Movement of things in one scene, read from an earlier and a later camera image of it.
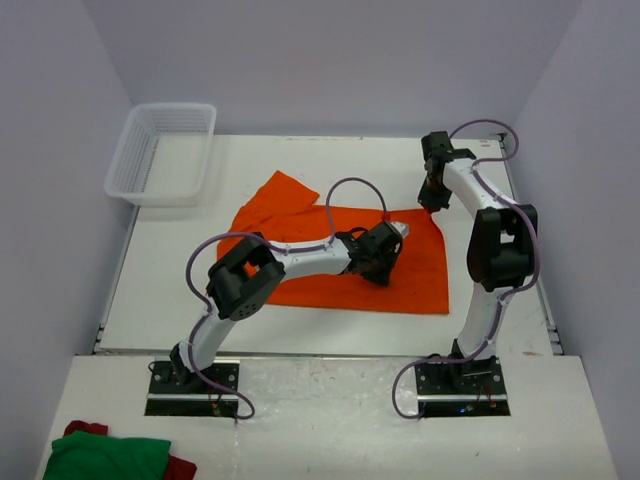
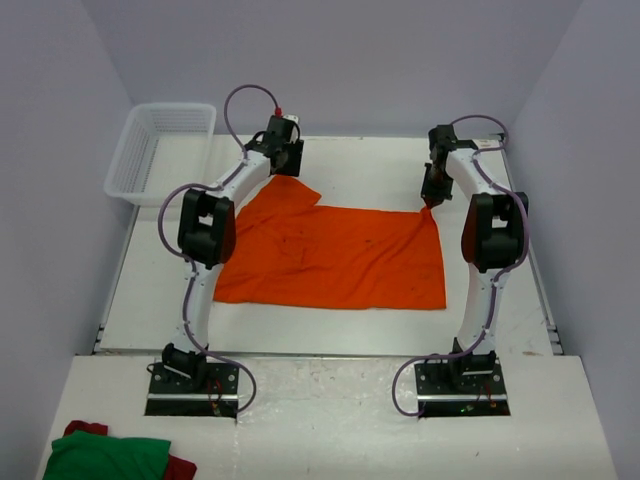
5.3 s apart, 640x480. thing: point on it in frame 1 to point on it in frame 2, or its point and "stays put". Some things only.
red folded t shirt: x=176 y=468 stays put
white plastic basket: x=163 y=154 stays put
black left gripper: x=382 y=278 to x=291 y=169
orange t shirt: x=283 y=210 stays put
